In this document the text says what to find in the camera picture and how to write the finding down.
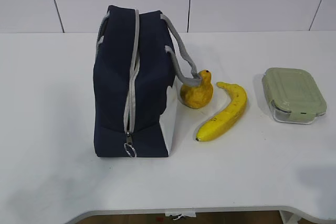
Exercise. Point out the green lidded glass container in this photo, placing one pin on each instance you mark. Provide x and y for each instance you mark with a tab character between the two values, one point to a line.
293	95

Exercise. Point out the navy blue lunch bag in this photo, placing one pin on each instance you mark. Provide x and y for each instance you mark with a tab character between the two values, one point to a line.
139	59

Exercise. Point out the white tape under table edge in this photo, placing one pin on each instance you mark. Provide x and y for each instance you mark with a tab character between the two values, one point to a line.
180	215

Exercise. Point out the yellow banana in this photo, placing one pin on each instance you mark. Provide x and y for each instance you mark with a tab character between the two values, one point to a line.
225	119

